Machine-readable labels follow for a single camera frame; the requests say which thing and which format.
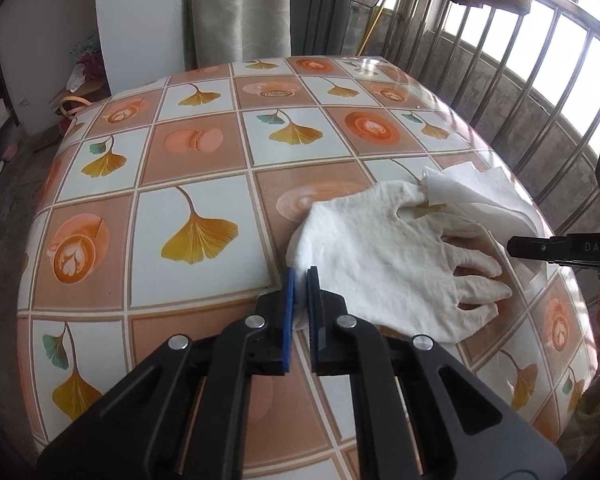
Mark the pile of clothes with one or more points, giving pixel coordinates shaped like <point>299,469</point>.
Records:
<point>87,62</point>

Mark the white tissue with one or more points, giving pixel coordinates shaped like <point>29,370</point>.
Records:
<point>485,185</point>

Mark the ginkgo patterned tablecloth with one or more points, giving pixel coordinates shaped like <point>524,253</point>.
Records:
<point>205,170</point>

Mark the dark metal door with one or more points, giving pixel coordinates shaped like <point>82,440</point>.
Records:
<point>320,5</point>

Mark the orange basket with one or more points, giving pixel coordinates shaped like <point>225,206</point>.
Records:
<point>72,103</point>

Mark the grey curtain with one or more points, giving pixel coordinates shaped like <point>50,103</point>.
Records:
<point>240,10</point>

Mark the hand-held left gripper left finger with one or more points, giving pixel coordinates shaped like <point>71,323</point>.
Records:
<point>288,320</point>

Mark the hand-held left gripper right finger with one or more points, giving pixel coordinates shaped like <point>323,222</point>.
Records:
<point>314,320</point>

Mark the white cloth glove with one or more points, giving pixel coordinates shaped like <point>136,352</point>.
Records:
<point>380,260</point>

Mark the yellow broom stick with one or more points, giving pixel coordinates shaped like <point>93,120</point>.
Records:
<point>372,22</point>

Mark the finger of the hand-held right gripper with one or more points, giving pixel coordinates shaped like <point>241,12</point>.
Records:
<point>535,248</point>

